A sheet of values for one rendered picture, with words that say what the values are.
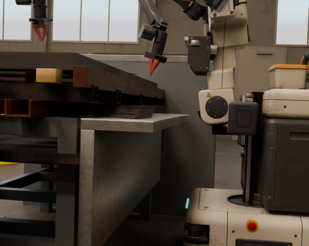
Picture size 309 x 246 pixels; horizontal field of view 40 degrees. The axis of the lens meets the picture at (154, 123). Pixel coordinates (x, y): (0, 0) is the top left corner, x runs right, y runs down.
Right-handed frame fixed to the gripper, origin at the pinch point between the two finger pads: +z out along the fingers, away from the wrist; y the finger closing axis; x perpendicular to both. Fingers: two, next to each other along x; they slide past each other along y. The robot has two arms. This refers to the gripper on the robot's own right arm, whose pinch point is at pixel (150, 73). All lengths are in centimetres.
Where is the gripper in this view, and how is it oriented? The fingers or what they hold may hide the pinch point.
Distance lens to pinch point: 199.7
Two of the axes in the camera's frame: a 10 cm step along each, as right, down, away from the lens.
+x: 1.5, -0.2, 9.9
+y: 9.5, 2.8, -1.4
